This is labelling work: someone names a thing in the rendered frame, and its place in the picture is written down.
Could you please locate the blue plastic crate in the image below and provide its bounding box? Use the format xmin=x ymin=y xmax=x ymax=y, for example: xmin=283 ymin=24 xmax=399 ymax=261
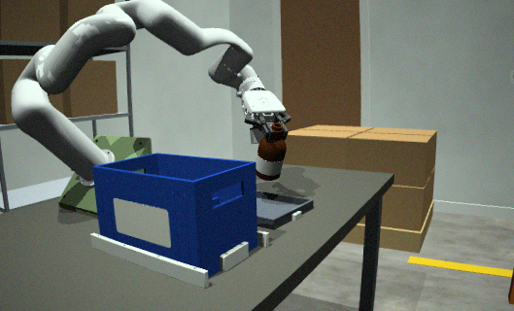
xmin=95 ymin=153 xmax=257 ymax=278

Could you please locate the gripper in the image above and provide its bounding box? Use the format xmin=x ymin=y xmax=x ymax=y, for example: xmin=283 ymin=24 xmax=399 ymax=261
xmin=241 ymin=86 xmax=291 ymax=141

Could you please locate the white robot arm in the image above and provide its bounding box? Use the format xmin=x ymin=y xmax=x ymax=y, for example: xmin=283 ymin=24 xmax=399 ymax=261
xmin=11 ymin=0 xmax=265 ymax=188

